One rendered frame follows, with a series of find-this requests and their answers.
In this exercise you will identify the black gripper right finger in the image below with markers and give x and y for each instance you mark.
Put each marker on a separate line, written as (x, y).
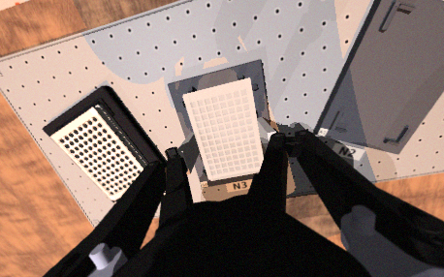
(388, 236)

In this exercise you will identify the black rectangular frame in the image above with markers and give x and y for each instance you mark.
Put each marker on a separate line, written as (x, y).
(105, 97)

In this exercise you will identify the white well plate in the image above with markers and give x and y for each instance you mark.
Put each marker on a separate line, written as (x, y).
(96, 143)
(226, 129)

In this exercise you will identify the tan label reading n3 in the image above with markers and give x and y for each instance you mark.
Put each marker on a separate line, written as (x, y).
(241, 185)

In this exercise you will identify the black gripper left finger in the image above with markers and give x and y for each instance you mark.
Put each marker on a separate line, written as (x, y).
(120, 234)

